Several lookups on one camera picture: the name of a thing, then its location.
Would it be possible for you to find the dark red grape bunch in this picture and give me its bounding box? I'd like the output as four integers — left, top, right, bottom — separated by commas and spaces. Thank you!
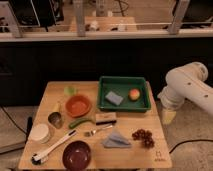
132, 129, 155, 148

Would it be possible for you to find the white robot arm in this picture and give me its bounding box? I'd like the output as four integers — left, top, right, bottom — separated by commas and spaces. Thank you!
158, 62, 213, 125

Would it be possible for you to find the orange red bowl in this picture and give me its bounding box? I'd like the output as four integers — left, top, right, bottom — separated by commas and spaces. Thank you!
65, 94, 92, 118

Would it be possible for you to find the dark maroon bowl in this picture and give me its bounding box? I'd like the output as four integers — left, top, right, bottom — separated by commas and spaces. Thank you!
62, 141, 91, 171

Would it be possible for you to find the red yellow peach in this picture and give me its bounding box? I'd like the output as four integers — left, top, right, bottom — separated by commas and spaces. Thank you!
129, 88, 140, 101

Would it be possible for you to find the green plastic tray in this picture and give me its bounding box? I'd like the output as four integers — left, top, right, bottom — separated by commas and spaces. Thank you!
97, 76, 151, 112

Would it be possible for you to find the grey folded cloth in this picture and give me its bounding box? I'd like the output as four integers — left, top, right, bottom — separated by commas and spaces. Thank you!
102, 130, 132, 148

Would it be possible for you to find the blue sponge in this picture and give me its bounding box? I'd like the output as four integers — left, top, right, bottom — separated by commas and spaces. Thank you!
105, 91, 123, 106

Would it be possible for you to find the silver fork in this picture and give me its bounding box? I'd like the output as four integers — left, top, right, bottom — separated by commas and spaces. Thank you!
83, 124, 113, 137

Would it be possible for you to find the green cucumber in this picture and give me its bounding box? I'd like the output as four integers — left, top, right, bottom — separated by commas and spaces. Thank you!
68, 117, 94, 129

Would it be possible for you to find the light green cup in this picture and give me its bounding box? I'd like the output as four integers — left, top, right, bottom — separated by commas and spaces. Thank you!
64, 86, 77, 96

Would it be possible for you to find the yellow banana piece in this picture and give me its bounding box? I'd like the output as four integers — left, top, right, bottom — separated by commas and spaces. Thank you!
52, 102, 61, 113

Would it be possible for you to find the steel measuring cup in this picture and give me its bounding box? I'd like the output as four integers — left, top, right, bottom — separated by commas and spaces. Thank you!
48, 112, 63, 129

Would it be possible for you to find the white round container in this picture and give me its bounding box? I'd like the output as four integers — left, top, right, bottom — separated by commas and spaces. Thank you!
29, 124, 51, 143

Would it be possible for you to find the white dish brush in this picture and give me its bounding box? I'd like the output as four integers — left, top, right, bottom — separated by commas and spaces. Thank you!
31, 130, 76, 165

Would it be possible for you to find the black cable right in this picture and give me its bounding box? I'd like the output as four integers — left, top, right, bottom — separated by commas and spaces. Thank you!
168, 138, 213, 155

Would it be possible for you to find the black cable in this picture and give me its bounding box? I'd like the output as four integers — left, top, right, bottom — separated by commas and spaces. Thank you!
0, 105, 28, 136
168, 138, 213, 155

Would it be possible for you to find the wooden block with black handle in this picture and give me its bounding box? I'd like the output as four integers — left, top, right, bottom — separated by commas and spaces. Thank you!
95, 112, 117, 125

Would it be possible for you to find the black cable left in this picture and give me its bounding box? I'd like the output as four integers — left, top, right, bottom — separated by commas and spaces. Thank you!
0, 105, 28, 136

